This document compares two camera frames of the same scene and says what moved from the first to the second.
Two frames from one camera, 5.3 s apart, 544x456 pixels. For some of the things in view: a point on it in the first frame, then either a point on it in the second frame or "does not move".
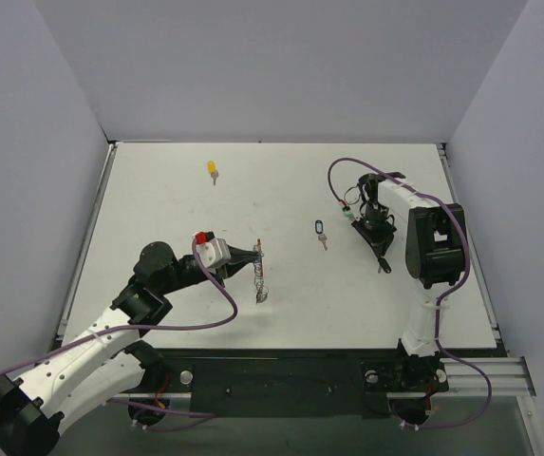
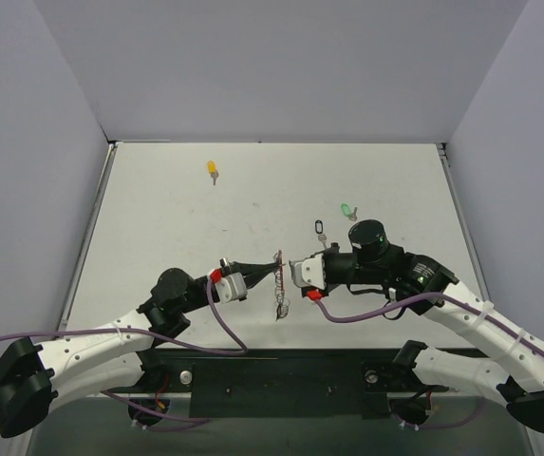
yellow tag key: (212, 170) does not move
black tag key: (319, 230) does not move
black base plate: (292, 384) does not move
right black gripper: (374, 232) → (330, 267)
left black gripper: (230, 261) → (235, 269)
